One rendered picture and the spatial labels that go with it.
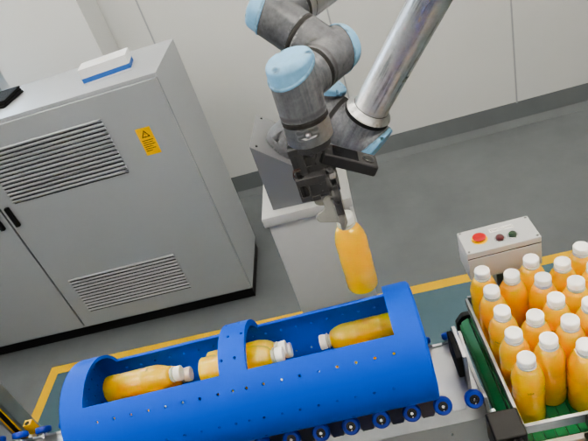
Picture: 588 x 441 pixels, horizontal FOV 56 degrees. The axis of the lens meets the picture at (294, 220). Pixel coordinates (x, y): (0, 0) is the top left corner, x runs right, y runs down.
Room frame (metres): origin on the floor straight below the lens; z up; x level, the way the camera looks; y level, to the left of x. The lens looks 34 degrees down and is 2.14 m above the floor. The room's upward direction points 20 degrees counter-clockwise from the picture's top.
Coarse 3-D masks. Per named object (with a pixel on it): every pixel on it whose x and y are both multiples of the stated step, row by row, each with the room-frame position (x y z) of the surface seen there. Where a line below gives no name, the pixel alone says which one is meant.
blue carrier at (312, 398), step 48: (384, 288) 0.96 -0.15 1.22; (240, 336) 0.96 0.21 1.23; (288, 336) 1.07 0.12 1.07; (96, 384) 1.09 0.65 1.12; (192, 384) 0.89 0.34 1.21; (240, 384) 0.85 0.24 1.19; (288, 384) 0.82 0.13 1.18; (336, 384) 0.80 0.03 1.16; (384, 384) 0.77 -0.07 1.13; (432, 384) 0.75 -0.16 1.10; (96, 432) 0.89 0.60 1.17; (144, 432) 0.86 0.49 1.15; (192, 432) 0.83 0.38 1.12; (240, 432) 0.82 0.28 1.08
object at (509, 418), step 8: (512, 408) 0.70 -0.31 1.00; (488, 416) 0.70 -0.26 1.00; (496, 416) 0.69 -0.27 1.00; (504, 416) 0.69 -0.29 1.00; (512, 416) 0.68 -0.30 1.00; (520, 416) 0.68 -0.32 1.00; (488, 424) 0.68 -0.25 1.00; (496, 424) 0.68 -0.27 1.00; (504, 424) 0.67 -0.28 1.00; (512, 424) 0.66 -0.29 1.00; (520, 424) 0.66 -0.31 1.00; (488, 432) 0.70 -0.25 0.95; (496, 432) 0.66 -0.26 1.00; (504, 432) 0.65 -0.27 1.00; (512, 432) 0.65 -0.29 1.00; (520, 432) 0.64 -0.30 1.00; (496, 440) 0.64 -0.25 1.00; (504, 440) 0.64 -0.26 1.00; (512, 440) 0.64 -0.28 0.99; (520, 440) 0.63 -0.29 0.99
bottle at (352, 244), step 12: (336, 228) 0.96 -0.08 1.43; (348, 228) 0.93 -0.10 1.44; (360, 228) 0.94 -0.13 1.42; (336, 240) 0.95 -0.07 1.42; (348, 240) 0.93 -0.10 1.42; (360, 240) 0.93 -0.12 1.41; (348, 252) 0.92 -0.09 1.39; (360, 252) 0.92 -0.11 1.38; (348, 264) 0.93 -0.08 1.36; (360, 264) 0.92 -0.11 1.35; (372, 264) 0.94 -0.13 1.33; (348, 276) 0.94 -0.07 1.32; (360, 276) 0.92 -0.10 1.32; (372, 276) 0.93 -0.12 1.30; (348, 288) 0.95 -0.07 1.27; (360, 288) 0.92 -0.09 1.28; (372, 288) 0.92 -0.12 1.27
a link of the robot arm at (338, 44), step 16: (304, 32) 1.03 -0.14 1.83; (320, 32) 1.03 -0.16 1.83; (336, 32) 1.03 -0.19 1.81; (352, 32) 1.04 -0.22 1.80; (320, 48) 0.98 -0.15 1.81; (336, 48) 0.99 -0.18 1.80; (352, 48) 1.01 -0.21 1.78; (336, 64) 0.97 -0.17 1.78; (352, 64) 1.01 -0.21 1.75; (336, 80) 0.98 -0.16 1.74
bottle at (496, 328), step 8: (496, 320) 0.87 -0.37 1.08; (504, 320) 0.86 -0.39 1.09; (512, 320) 0.87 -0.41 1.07; (488, 328) 0.89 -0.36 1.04; (496, 328) 0.87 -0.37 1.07; (504, 328) 0.86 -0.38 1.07; (496, 336) 0.86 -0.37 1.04; (504, 336) 0.85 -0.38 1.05; (496, 344) 0.86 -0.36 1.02; (496, 352) 0.86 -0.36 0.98; (496, 360) 0.87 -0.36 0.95
